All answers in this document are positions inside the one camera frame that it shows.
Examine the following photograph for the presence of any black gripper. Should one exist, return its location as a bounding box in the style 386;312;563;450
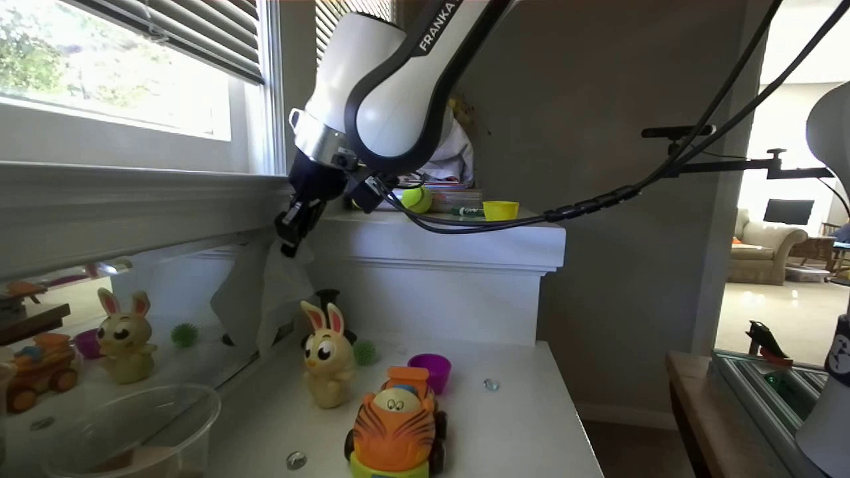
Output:
273;152;353;260

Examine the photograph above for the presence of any white paper towel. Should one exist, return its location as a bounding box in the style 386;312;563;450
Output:
253;241;318;360

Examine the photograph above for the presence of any yellow-green tennis ball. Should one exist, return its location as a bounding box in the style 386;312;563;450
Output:
399;187;437;219

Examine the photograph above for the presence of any yellow bunny toy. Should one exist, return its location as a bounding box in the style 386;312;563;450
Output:
297;297;358;413

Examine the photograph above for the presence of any green spiky ball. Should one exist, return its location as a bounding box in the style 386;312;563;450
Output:
352;337;380;370

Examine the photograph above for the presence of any tall white cabinet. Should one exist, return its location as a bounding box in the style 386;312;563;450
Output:
308;210;568;352

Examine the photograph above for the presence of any green Expo marker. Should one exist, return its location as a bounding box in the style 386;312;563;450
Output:
434;206;487;220

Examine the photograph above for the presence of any small purple cup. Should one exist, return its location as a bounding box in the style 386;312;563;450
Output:
406;352;455;395

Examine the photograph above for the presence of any slatted window blind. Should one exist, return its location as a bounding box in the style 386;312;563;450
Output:
66;0;272;89

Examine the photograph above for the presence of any orange tiger toy car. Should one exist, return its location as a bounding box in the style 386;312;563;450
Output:
344;365;450;478

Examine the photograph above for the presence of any clear plastic bowl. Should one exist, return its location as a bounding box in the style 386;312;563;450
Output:
41;381;223;478

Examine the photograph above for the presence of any low white counter cabinet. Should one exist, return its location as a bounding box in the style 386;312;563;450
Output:
199;333;605;478

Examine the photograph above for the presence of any beige couch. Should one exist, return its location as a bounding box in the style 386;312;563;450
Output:
725;216;814;287

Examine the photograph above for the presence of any dark television screen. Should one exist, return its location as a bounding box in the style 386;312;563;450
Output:
762;198;818;229

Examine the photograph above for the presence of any wall mirror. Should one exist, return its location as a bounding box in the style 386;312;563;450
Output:
0;224;292;478

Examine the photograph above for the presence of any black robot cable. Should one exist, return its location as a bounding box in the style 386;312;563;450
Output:
389;2;850;240
666;0;786;171

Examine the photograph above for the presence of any black stereo camera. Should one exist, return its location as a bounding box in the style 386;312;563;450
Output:
640;123;721;143

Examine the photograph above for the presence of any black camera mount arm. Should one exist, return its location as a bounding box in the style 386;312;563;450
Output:
662;138;840;183

